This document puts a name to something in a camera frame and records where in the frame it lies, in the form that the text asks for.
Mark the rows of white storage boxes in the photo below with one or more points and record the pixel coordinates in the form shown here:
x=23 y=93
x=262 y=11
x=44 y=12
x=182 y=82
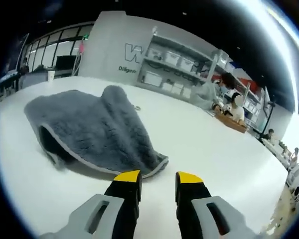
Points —
x=174 y=58

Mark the grey metal shelving unit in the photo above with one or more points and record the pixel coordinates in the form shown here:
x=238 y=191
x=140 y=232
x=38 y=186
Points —
x=179 y=57

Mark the white paper cup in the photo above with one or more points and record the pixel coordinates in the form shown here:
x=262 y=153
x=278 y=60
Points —
x=51 y=76

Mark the wooden tray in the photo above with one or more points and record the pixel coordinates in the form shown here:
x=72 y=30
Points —
x=233 y=124

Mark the large computer monitor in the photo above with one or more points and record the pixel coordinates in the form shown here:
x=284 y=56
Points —
x=22 y=53

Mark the grey towel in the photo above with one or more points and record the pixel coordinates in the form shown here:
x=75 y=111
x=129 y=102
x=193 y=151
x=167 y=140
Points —
x=97 y=129

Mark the black screen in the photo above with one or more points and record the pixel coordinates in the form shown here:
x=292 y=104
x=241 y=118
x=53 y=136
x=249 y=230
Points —
x=66 y=63

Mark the pink cloth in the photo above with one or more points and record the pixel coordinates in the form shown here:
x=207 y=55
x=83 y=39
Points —
x=82 y=47

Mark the white computer desk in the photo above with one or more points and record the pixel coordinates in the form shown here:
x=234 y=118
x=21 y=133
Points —
x=8 y=79

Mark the black stand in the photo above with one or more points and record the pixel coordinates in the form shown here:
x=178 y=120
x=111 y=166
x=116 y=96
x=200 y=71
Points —
x=270 y=117

